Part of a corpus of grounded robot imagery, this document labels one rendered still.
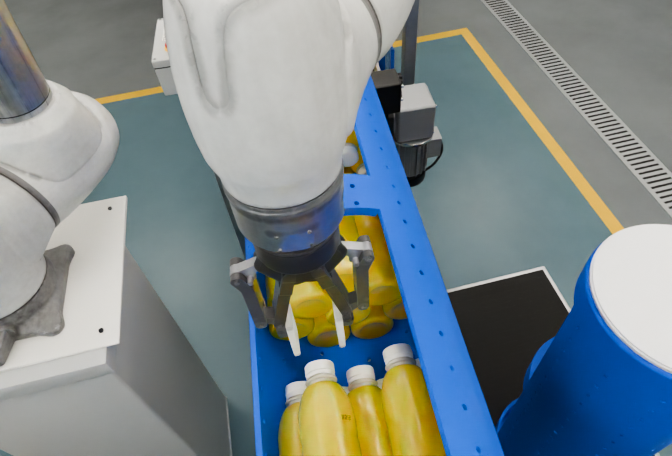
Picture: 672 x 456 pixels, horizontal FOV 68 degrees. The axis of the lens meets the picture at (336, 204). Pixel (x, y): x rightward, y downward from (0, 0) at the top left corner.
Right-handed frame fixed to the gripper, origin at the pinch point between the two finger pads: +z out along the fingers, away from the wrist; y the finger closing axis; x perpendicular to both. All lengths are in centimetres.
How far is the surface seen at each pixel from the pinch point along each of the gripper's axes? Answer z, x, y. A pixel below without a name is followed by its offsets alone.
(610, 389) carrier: 32, -3, 45
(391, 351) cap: 10.5, 0.2, 8.9
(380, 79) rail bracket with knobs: 23, 74, 24
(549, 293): 108, 53, 80
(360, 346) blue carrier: 27.1, 9.1, 6.1
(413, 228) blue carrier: 4.3, 14.5, 15.3
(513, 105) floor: 123, 170, 117
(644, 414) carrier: 34, -8, 49
